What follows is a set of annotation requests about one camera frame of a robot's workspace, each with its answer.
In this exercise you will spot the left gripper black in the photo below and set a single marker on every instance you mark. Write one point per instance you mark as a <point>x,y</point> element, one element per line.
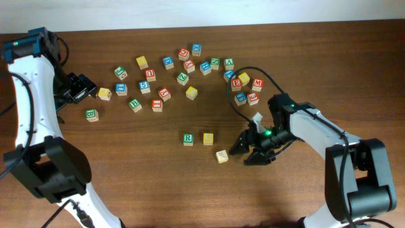
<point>80,88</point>

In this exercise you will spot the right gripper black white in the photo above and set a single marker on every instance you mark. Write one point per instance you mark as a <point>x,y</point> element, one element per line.
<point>251,135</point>

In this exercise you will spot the yellow S block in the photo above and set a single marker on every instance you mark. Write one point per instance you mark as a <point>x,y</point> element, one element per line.
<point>208,139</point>
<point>222,156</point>

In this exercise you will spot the green R block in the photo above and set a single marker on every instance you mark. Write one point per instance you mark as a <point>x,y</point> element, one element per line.
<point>188,139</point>

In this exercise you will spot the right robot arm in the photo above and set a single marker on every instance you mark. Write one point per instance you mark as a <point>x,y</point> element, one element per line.
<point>358,179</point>

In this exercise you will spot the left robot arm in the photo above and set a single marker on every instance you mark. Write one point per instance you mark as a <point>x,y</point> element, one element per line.
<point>43,161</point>

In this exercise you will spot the yellow W block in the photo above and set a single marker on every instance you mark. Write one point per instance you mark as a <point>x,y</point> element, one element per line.
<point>104,94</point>

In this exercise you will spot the green B block left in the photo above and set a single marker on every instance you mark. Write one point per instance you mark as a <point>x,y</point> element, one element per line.
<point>92,115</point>

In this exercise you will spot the green b block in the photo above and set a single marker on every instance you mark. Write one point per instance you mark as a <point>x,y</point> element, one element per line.
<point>135,105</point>
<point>92,115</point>

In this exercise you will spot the green J block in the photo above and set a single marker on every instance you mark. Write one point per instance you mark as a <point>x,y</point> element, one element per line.
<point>120,72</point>

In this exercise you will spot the blue E block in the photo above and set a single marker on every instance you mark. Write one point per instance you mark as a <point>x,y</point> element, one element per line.
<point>240,99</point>

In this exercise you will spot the red 3 block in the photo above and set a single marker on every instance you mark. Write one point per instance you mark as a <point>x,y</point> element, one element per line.
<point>252,98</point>

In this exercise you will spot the green B block centre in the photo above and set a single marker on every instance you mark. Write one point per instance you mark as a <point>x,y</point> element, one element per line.
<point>135,105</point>

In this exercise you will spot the red E block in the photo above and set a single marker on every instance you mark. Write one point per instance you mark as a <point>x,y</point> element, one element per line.
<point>236,85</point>

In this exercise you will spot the red M block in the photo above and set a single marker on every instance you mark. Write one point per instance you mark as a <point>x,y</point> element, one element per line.
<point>257,85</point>

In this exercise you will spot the blue 5 block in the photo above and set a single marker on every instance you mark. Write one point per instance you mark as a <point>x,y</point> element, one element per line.
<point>144,87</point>

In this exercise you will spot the yellow block top left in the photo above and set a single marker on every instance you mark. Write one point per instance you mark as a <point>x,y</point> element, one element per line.
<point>142,62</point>

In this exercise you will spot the yellow block right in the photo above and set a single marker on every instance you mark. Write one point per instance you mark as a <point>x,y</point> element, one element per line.
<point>244,78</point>

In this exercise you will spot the red U block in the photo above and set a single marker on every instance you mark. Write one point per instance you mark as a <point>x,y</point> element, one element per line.
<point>150,75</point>

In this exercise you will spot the blue P block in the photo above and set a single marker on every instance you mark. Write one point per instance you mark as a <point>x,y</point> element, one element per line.
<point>228,75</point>

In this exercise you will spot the yellow block centre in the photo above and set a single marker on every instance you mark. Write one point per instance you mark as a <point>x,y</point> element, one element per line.
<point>191,93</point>

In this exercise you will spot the red I block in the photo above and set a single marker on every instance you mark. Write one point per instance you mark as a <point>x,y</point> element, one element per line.
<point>157,105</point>

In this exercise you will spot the green V block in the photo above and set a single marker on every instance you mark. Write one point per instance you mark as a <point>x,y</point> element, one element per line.
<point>229,63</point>

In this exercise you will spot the red K block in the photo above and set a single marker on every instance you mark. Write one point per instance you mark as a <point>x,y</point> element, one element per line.
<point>164,94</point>

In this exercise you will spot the blue H block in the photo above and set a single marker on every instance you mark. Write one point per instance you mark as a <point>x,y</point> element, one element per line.
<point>205,68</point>

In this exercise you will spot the green N block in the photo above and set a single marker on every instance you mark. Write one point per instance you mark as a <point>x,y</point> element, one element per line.
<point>215,63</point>

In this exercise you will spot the blue D block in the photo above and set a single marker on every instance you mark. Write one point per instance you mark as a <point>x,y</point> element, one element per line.
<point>168,62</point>

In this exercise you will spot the green Z block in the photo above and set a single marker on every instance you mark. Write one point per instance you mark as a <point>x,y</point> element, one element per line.
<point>182,78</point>

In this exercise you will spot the red Y block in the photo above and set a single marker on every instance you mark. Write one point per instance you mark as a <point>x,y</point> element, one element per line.
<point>189,66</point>

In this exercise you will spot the red C block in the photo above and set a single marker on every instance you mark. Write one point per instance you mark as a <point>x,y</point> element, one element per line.
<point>183,54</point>

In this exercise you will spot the blue X block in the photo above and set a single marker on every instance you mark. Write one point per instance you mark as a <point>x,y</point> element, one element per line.
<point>196,49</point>

